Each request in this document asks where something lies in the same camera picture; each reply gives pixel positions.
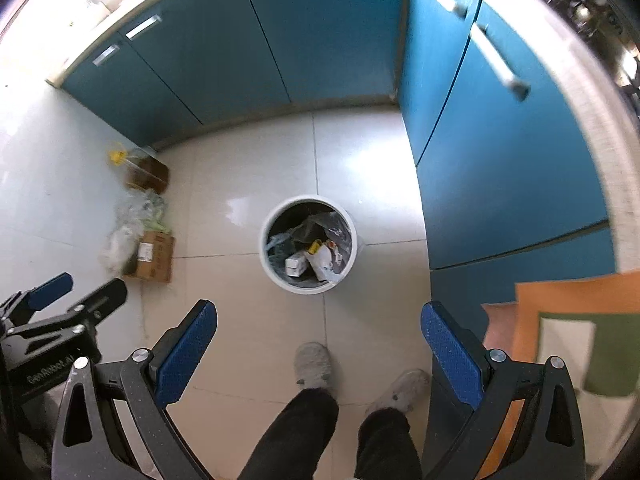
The blue cabinet door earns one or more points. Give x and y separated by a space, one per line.
515 175
210 50
480 285
335 30
430 70
145 95

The black gas stove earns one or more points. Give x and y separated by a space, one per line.
590 5

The grey right slipper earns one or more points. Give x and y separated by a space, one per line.
402 390

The grey slipper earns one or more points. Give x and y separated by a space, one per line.
402 390
315 367

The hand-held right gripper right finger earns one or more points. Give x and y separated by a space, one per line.
450 355

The person's right leg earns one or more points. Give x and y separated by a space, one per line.
387 445

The brown cardboard box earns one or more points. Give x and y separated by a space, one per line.
156 259

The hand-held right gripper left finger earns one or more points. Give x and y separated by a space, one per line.
187 355

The person's left leg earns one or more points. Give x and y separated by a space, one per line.
295 435

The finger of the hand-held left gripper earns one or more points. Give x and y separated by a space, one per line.
102 305
50 290

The black bin liner bag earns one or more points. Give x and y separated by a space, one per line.
292 237

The yellow wrapper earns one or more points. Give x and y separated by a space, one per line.
315 247

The small white carton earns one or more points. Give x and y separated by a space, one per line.
295 265

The person's leg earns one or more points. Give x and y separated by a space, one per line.
295 435
387 445

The grey left slipper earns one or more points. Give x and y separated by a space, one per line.
315 367

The oil jug with yellow cap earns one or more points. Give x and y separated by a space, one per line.
147 172

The beige kitchen countertop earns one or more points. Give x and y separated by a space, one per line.
100 30
585 125

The white round trash bin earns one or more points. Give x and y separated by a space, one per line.
276 280

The crumpled white paper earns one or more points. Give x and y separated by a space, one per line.
324 262

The orange and green cloth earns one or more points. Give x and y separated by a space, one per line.
530 320

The crumpled clear plastic bags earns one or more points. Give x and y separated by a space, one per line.
125 240

